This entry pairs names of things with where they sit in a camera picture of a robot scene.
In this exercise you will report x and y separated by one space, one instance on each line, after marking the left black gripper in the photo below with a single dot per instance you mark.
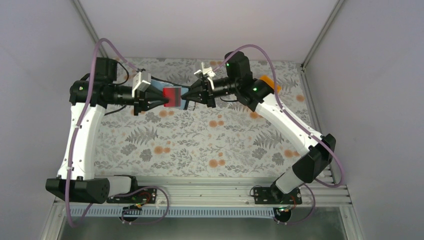
139 99

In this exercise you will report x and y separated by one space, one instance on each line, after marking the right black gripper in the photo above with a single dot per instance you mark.
206 92

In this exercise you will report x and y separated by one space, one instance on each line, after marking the black card holder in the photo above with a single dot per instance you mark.
160 84

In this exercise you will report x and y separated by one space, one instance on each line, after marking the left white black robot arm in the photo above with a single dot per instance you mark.
89 97

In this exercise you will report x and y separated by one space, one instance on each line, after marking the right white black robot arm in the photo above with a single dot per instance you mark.
314 148

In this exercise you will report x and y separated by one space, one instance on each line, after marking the floral table mat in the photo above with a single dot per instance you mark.
229 140

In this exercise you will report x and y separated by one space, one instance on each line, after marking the orange plastic bin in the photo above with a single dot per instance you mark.
270 83

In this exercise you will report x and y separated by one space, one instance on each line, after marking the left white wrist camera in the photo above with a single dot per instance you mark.
140 82

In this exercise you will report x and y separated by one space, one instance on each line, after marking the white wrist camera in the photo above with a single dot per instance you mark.
140 82
204 72

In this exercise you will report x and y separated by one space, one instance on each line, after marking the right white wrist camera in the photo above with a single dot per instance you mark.
204 72

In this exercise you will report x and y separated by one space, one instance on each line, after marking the aluminium rail frame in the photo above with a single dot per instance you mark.
235 191

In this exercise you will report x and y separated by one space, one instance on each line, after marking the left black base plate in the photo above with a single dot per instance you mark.
146 196

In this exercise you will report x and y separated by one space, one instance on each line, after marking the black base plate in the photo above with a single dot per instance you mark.
146 196
273 196

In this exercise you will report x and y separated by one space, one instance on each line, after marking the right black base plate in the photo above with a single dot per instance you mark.
273 196

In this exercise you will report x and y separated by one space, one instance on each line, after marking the grey slotted cable duct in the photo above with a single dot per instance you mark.
184 212

